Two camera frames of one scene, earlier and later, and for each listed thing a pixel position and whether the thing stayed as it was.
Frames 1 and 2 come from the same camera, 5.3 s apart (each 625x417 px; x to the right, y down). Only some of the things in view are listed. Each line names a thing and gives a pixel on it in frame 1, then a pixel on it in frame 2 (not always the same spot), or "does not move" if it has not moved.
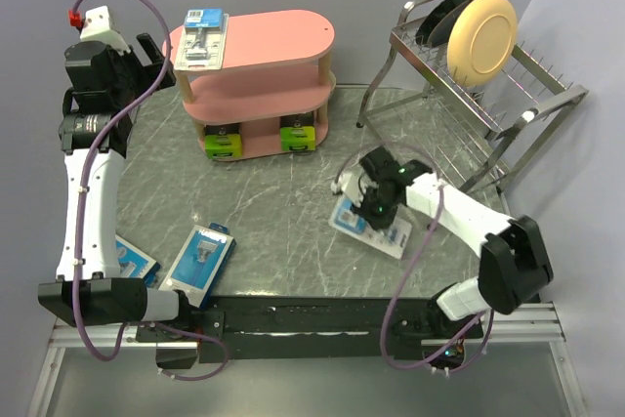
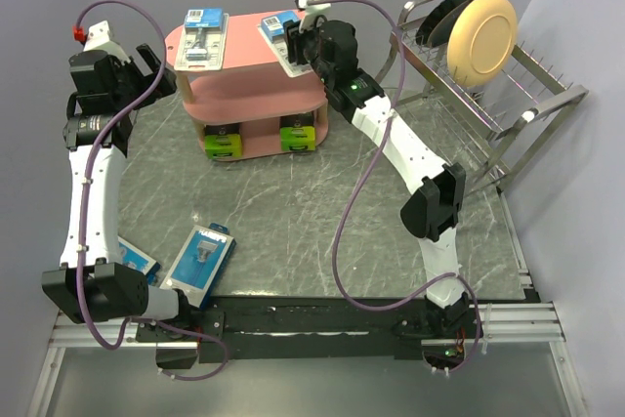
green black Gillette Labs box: (298, 133) does not move
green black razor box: (224, 141) does not move
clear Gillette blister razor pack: (394, 240) to (273, 29)
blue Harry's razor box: (199, 262) does not move
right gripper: (377, 222) to (294, 41)
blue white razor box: (135, 264) does not move
